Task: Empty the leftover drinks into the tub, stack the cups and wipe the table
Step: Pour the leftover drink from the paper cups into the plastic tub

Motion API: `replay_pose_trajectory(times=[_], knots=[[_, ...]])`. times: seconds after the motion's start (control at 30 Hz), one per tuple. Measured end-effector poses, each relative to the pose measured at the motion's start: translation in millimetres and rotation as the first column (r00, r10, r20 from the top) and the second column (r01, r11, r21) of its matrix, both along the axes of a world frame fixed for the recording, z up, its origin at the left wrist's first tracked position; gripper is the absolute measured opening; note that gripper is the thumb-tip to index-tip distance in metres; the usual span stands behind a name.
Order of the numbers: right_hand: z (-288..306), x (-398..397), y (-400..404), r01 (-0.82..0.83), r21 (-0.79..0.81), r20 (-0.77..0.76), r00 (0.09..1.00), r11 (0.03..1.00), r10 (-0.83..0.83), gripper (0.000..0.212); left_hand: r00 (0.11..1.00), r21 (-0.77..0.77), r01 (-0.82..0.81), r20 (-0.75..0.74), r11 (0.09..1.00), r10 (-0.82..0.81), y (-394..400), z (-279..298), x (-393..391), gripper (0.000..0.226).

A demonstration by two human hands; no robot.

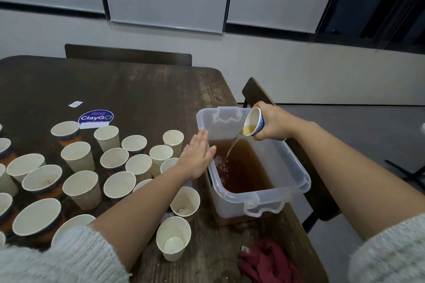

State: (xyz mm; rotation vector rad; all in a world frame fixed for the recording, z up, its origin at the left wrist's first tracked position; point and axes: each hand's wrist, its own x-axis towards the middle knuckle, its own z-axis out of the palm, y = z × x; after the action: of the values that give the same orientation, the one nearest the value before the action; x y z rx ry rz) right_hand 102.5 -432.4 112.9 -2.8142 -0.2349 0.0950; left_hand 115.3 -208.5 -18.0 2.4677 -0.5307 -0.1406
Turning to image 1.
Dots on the person's right hand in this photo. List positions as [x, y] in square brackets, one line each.
[279, 123]

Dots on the person's left hand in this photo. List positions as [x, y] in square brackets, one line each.
[196, 159]

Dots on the orange blue patterned paper cup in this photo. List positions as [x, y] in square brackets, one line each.
[253, 121]

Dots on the white paper cup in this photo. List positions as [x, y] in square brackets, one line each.
[161, 155]
[173, 140]

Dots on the clear plastic storage bin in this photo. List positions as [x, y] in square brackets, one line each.
[229, 206]

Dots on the group of paper cups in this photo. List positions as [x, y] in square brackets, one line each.
[83, 186]

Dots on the person's right forearm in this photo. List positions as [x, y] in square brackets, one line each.
[362, 180]

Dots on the person's left forearm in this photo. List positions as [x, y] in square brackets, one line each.
[136, 223]

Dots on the dark wooden chair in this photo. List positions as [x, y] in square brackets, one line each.
[256, 92]
[129, 54]

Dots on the dark wooden table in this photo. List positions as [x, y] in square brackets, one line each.
[133, 84]

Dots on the round blue sticker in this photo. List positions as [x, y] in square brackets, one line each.
[96, 117]

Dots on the dark red cloth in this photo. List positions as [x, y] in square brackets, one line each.
[269, 263]

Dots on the small white paper label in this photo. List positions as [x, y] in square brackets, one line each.
[76, 104]

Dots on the dark window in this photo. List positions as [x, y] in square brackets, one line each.
[372, 14]

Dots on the round white side table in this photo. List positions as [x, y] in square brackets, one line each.
[415, 173]

